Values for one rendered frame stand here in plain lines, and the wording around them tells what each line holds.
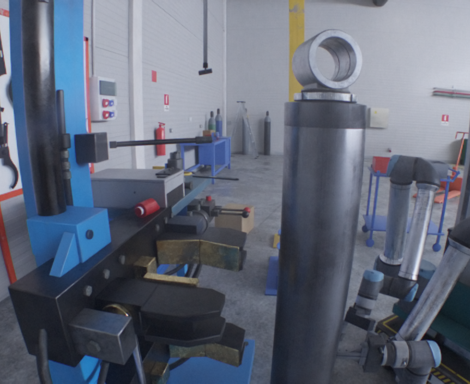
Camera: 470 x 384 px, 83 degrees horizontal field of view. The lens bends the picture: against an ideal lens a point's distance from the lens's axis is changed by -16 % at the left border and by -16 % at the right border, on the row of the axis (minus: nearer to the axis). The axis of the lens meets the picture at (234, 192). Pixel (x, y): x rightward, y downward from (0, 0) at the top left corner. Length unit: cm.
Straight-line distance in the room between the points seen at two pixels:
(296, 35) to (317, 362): 302
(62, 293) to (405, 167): 142
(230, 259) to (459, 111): 1259
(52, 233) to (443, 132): 1275
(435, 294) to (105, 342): 106
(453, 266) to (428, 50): 1196
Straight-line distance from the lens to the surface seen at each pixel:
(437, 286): 125
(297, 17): 349
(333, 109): 73
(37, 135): 90
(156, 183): 124
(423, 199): 153
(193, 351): 143
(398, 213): 166
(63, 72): 107
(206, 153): 787
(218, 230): 121
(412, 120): 1246
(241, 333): 142
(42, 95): 90
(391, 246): 175
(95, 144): 104
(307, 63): 77
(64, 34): 110
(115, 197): 135
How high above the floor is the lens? 143
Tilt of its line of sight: 14 degrees down
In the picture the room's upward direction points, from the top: straight up
